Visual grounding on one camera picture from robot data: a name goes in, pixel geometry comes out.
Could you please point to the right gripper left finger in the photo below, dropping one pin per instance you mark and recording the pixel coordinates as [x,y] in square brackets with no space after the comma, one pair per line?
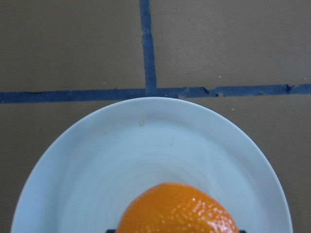
[110,231]

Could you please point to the orange mandarin fruit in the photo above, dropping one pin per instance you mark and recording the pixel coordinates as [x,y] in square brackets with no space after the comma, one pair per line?
[176,208]

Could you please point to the light blue plate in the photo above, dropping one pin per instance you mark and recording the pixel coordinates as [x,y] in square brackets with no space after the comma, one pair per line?
[90,174]

